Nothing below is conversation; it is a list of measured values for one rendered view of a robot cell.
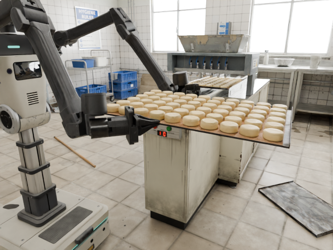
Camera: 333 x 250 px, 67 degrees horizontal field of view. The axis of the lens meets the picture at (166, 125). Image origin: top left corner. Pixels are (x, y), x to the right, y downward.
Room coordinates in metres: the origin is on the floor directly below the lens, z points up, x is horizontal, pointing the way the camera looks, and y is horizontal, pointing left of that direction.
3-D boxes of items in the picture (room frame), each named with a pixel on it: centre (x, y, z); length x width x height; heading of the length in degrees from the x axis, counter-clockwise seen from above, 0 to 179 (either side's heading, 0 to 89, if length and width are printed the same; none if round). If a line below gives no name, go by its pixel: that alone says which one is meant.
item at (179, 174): (1.79, -0.16, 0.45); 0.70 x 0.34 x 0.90; 151
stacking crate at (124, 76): (6.11, 1.05, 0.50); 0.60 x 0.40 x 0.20; 151
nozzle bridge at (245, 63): (2.24, -0.40, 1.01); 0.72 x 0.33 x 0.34; 61
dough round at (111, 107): (0.84, 0.19, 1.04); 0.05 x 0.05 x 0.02
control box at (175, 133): (1.48, 0.02, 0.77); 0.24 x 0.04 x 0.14; 61
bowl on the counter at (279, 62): (4.43, -2.02, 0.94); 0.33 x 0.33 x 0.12
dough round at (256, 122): (0.69, -0.25, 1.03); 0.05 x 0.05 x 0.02
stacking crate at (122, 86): (6.11, 1.05, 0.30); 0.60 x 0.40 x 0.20; 148
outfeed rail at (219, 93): (2.27, -0.58, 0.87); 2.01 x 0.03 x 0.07; 151
